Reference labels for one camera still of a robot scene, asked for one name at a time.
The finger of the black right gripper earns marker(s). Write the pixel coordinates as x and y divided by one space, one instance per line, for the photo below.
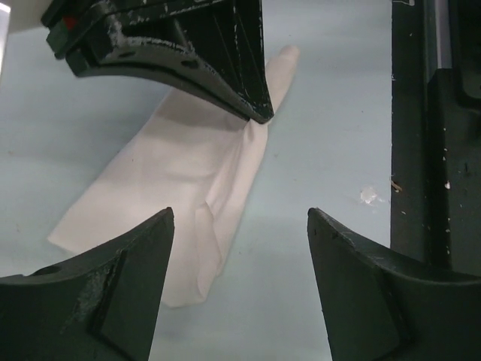
211 49

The white underwear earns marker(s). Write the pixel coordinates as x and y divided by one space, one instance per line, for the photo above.
192 157

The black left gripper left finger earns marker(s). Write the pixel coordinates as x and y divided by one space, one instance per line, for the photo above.
102 304

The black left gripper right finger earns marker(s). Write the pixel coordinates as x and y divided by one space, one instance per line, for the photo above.
381 305

